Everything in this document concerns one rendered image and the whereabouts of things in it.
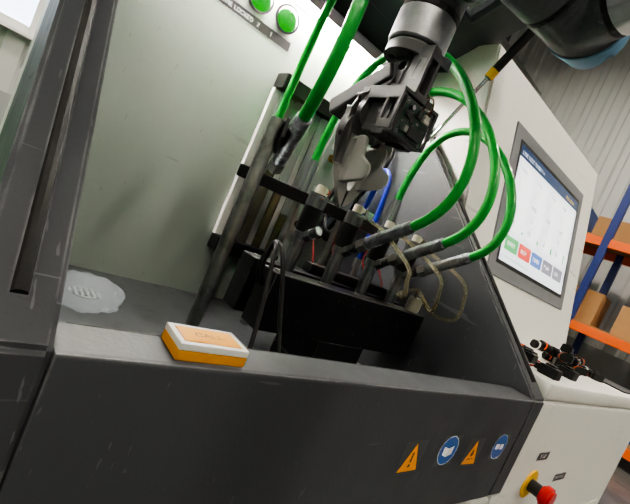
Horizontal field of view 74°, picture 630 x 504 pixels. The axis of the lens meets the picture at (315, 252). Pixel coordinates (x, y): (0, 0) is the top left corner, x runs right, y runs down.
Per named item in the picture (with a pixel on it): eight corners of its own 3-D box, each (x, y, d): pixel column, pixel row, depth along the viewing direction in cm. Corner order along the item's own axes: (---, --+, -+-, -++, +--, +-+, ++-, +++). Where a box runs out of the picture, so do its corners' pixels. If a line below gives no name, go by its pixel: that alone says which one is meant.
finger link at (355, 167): (345, 205, 50) (377, 133, 49) (317, 195, 55) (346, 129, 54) (362, 213, 52) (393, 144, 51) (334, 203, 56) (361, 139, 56)
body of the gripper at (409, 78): (383, 132, 48) (427, 31, 47) (337, 126, 54) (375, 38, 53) (421, 159, 52) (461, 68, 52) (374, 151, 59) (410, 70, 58)
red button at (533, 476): (538, 517, 66) (553, 488, 65) (515, 498, 69) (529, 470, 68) (550, 513, 69) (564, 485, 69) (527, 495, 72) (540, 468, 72)
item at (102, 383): (-56, 628, 22) (53, 352, 21) (-48, 555, 25) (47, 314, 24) (487, 497, 61) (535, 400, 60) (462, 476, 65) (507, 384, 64)
